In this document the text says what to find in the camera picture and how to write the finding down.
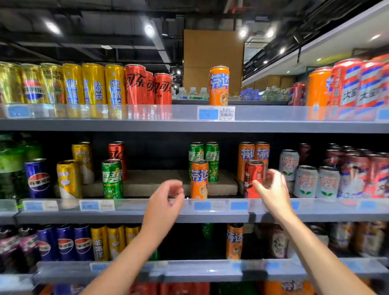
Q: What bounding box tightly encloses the blue drink multipack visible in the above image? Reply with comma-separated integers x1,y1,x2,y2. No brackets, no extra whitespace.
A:
54,283,86,295

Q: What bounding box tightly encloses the person's left forearm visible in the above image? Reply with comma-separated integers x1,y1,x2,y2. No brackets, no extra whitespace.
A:
79,226,171,295

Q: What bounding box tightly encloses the slim yellow soda can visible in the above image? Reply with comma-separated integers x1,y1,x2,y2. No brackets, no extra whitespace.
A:
90,224,109,262
107,224,127,261
125,224,142,247

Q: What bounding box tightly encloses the person's left hand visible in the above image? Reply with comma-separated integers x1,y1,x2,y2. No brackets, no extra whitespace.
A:
142,180,185,237

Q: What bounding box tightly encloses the row of red-white-blue cans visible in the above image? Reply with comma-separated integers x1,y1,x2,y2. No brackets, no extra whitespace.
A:
323,143,389,200

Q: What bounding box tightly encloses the person's right forearm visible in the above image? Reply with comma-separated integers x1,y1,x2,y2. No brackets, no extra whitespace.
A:
271,211,377,295

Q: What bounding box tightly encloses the grey metal shelf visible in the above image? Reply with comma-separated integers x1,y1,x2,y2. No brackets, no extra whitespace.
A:
0,103,389,295

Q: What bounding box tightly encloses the cluster of green plastic bottles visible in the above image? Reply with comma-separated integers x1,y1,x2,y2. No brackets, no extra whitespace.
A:
0,133,43,201

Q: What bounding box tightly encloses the red drink multipack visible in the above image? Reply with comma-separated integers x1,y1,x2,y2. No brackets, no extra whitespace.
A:
159,282,211,295
129,283,161,295

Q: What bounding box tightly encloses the row of yellow cans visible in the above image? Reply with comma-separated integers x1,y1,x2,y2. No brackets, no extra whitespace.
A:
0,62,127,119

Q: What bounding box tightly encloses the red soda can figure print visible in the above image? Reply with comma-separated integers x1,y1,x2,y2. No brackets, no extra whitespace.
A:
244,160,265,199

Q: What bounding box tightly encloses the brown wooden panel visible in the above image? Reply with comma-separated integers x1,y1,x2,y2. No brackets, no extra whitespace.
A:
183,29,245,98

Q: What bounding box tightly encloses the person's right hand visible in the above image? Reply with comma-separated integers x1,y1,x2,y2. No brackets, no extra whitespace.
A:
253,169,295,222

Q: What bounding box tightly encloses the blue soda can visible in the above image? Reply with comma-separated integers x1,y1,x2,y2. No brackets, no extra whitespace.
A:
37,224,59,262
74,224,94,262
56,224,77,262
24,158,51,200

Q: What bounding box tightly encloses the orange soda can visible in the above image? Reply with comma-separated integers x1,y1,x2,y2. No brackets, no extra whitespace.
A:
306,66,334,121
209,66,230,106
226,223,244,261
237,142,256,182
254,142,271,177
190,160,209,200

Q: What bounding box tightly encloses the row of ceiling spotlights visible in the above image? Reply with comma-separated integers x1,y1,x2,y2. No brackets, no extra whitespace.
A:
42,18,382,66

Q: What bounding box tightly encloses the row of clear water bottles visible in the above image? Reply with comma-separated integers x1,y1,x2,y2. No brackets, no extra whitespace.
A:
175,85,290,101

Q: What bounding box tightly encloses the green drink multipack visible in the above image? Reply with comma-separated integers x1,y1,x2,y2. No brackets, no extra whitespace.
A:
210,282,265,295

